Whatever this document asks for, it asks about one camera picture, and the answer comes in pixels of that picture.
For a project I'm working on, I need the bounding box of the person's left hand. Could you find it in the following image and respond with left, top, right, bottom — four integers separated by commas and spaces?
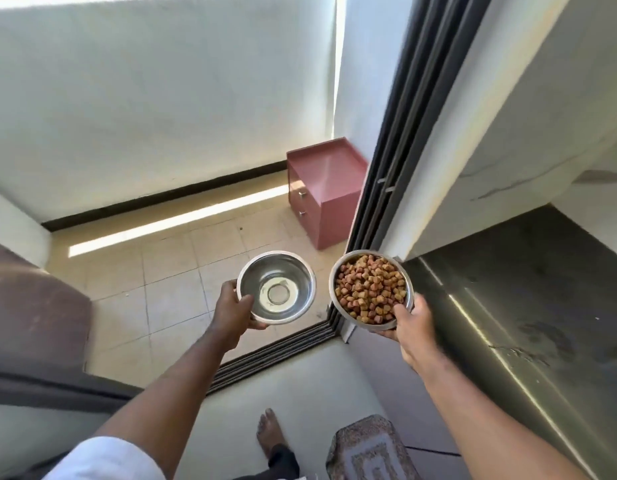
208, 280, 270, 352

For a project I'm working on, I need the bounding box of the person's right hand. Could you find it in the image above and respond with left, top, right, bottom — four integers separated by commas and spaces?
374, 294, 445, 371

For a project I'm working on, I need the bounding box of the steel bowl with kibble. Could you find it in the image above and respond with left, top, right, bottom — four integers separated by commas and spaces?
329, 250, 414, 331

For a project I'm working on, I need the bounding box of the person's right forearm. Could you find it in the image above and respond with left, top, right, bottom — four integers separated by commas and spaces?
417, 354, 589, 480

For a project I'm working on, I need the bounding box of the person's left forearm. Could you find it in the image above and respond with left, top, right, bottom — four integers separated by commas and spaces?
95, 329, 239, 480

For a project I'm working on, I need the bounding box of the brown pet food kibble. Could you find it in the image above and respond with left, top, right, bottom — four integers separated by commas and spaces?
335, 255, 408, 325

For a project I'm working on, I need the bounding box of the person's foot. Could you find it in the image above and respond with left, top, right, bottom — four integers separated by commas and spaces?
257, 408, 290, 460

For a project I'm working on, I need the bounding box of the pink drawer cabinet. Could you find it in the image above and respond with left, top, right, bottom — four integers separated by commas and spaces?
286, 137, 369, 251

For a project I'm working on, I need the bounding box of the patterned floor mat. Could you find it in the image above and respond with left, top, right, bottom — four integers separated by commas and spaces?
326, 415, 407, 480

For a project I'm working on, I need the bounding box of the person's dark trouser leg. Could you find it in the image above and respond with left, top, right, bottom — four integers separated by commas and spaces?
248, 444, 301, 480

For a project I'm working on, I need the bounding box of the brown door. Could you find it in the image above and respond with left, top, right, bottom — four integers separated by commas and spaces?
0, 237, 144, 413

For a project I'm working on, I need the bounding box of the person's white sleeve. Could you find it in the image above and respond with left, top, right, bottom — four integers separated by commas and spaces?
41, 437, 153, 480

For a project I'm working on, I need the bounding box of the black sliding door frame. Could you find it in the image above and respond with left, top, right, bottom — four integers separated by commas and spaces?
208, 0, 494, 395

